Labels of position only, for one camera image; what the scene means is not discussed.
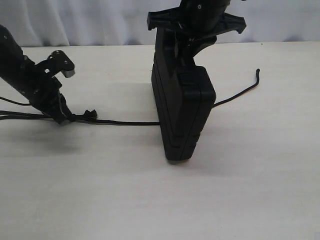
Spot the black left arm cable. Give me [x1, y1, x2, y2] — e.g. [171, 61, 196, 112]
[0, 96, 55, 121]

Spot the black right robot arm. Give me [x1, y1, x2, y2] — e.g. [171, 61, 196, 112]
[147, 0, 247, 78]

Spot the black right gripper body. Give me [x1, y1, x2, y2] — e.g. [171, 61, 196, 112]
[147, 6, 247, 53]

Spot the black plastic carry case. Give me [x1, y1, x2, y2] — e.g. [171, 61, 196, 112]
[150, 26, 216, 161]

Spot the black braided rope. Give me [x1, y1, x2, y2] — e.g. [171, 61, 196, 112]
[0, 68, 261, 126]

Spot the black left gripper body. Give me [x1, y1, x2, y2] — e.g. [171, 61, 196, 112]
[27, 50, 75, 118]

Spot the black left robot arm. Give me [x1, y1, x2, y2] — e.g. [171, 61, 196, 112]
[0, 25, 75, 124]

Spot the white backdrop curtain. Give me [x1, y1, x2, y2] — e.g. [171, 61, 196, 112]
[0, 0, 320, 47]

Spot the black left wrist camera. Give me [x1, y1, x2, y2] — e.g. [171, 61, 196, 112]
[61, 63, 75, 78]

